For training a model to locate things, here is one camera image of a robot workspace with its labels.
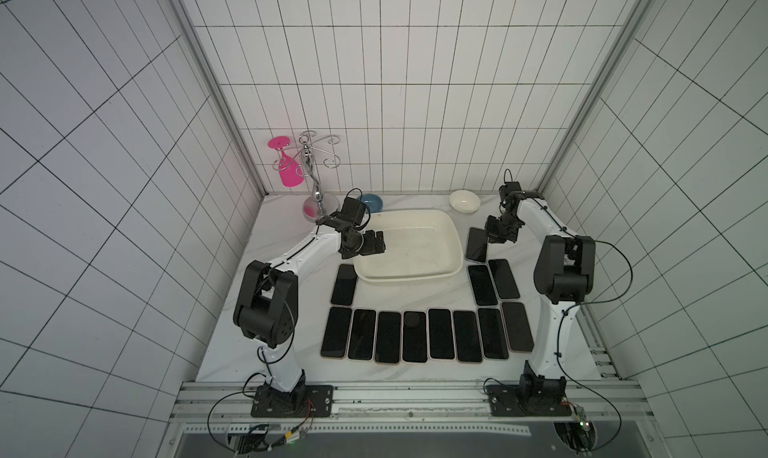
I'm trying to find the pink stack phone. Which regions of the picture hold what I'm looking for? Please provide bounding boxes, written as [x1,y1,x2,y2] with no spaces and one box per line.
[501,302,534,353]

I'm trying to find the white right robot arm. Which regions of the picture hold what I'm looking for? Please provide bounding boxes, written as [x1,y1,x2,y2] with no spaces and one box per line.
[485,182,596,415]

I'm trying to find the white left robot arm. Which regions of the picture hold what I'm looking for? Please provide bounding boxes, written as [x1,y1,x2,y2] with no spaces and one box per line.
[233,217,386,415]

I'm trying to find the white plastic storage box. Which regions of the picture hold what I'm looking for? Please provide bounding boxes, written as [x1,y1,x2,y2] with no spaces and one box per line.
[353,210,464,284]

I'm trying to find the blue ceramic bowl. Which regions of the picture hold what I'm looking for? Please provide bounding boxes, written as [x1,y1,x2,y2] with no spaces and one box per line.
[359,193,383,214]

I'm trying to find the white ceramic bowl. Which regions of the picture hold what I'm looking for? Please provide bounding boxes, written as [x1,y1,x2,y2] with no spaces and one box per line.
[449,190,481,214]

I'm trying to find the chrome glass holder stand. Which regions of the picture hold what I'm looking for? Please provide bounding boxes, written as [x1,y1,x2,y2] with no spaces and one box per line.
[290,130,340,222]

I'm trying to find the pink plastic wine glass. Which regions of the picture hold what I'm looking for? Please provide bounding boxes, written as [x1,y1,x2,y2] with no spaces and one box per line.
[267,136,304,189]

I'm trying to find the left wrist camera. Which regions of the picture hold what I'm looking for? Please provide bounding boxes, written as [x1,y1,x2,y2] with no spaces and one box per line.
[336,196,370,230]

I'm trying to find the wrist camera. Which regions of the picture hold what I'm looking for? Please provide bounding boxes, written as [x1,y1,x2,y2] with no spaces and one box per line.
[499,181,526,211]
[336,196,370,230]

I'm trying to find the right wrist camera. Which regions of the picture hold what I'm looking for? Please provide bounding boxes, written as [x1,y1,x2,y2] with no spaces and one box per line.
[499,181,526,211]

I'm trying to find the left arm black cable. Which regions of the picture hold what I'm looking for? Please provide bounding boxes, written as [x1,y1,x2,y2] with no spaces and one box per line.
[206,187,367,456]

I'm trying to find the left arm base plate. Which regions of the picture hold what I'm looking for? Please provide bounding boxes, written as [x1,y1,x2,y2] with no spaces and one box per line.
[250,383,335,418]

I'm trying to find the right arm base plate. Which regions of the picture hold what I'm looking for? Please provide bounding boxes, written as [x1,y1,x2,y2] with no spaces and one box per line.
[484,382,572,418]

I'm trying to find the aluminium mounting rail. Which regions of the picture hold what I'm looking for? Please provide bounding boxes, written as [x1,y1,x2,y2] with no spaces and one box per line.
[170,380,654,435]

